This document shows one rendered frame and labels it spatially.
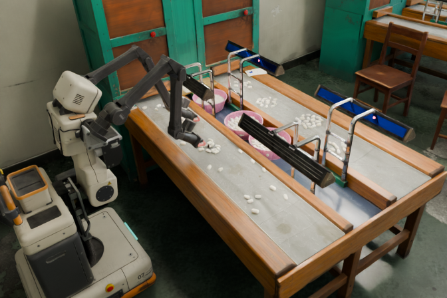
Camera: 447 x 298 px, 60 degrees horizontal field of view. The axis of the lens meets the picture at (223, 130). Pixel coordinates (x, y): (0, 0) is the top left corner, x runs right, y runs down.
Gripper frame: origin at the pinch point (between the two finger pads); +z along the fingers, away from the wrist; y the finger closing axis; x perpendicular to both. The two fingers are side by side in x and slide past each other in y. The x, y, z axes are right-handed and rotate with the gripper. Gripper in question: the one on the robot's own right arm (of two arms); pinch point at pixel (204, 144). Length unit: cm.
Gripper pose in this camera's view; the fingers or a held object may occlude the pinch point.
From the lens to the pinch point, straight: 232.8
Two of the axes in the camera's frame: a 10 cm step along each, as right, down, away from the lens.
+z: 6.6, 3.0, 6.8
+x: -5.1, 8.5, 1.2
